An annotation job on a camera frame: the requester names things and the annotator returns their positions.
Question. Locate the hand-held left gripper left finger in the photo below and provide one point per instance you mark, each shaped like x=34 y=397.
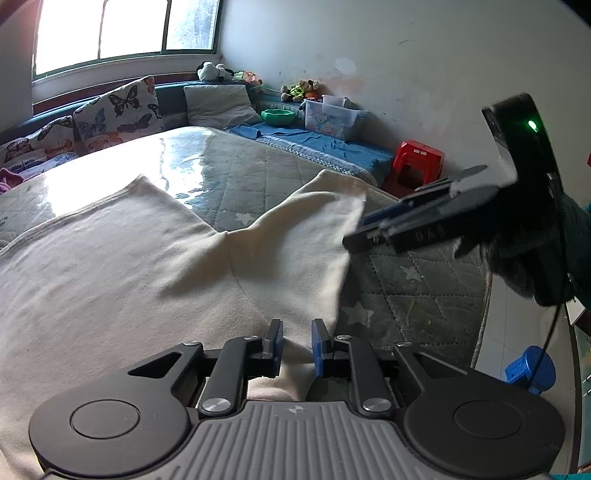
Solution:
x=275 y=346

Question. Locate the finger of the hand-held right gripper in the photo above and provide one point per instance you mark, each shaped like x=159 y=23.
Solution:
x=383 y=214
x=369 y=239

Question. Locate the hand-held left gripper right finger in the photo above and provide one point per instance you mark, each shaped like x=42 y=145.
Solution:
x=318 y=346

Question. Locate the cream cloth garment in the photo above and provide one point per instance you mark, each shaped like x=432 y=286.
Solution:
x=138 y=277

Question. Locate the person's right hand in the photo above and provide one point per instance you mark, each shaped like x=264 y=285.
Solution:
x=526 y=240

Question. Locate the red plastic stool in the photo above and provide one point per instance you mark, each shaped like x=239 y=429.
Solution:
x=420 y=159

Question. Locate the blue sofa cover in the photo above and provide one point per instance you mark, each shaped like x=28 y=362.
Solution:
x=323 y=143

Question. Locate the clear plastic storage box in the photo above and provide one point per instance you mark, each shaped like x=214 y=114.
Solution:
x=332 y=120

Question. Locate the green bowl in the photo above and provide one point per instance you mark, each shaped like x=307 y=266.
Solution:
x=278 y=117

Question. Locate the brown plush toys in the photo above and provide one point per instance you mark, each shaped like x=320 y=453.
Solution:
x=302 y=90

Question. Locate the pink and green toy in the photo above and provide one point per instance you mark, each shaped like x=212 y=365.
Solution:
x=247 y=78

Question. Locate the grey cushion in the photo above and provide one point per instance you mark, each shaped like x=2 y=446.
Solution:
x=221 y=106

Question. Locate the blue plastic stool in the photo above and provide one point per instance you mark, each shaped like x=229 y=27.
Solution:
x=526 y=369

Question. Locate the panda plush toy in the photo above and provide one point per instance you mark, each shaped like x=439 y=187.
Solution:
x=212 y=71

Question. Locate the blue sofa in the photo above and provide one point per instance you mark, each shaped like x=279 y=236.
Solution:
x=171 y=104

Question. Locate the large butterfly print cushion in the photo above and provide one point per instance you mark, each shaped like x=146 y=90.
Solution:
x=120 y=115

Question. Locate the person's teal clothing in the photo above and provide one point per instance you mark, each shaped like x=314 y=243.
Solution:
x=577 y=476

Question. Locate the low butterfly print cushion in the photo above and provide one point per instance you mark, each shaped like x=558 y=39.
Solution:
x=41 y=143

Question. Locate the pink cloth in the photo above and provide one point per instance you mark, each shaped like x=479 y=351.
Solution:
x=9 y=180

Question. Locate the window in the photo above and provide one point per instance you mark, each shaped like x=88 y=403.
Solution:
x=115 y=27

